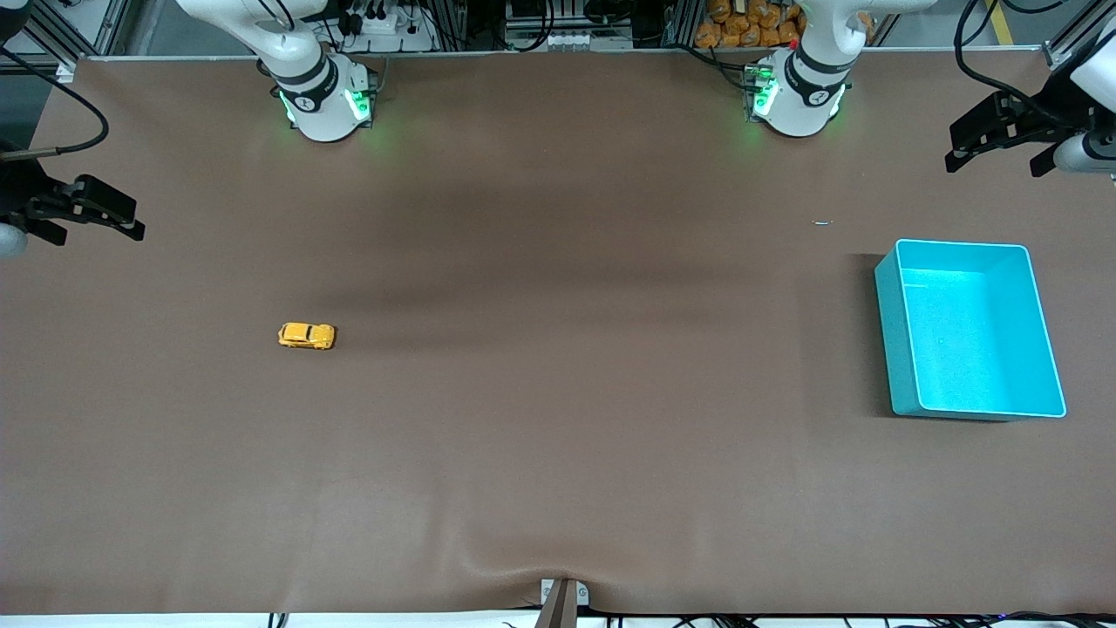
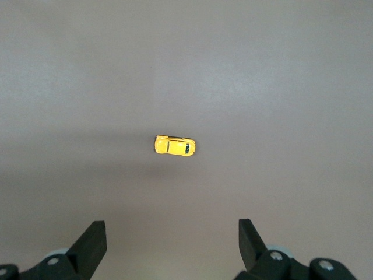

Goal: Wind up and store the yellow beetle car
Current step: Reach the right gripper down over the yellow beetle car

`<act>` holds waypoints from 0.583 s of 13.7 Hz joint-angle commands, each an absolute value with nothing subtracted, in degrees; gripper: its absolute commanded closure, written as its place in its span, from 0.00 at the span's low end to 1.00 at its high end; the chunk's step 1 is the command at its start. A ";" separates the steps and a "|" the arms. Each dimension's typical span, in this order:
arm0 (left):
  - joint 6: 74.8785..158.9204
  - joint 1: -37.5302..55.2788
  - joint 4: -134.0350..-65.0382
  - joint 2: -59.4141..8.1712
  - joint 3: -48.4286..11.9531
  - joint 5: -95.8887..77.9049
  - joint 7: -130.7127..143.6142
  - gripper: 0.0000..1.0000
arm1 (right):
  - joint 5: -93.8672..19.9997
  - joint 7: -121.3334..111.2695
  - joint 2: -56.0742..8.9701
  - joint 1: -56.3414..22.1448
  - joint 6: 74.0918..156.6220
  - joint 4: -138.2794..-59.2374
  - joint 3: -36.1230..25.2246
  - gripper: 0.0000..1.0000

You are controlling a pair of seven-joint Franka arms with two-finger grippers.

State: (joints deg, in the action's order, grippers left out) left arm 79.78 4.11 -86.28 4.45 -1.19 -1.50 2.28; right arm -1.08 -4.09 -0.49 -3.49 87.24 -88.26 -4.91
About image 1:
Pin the aluminium frame post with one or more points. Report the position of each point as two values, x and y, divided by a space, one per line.
1059 54
65 70

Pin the brown table mat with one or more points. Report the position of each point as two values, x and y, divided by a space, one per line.
558 392

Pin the white power strip with plugs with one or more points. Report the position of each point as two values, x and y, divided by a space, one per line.
384 22

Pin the grey metal table clamp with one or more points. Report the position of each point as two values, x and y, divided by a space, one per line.
547 593

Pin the teal plastic storage bin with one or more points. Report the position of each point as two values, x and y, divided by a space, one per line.
976 349

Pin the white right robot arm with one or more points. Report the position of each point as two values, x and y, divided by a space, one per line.
323 113

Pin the yellow beetle toy car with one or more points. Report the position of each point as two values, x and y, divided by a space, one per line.
305 335

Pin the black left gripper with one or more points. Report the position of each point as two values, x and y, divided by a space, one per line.
1049 113

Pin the small white connector block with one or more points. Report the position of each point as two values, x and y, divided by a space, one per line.
584 40

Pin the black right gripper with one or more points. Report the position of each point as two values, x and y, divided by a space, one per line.
17 190

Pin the orange packets pile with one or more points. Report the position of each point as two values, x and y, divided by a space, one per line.
741 30

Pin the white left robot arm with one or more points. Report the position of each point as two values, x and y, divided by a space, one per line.
806 105

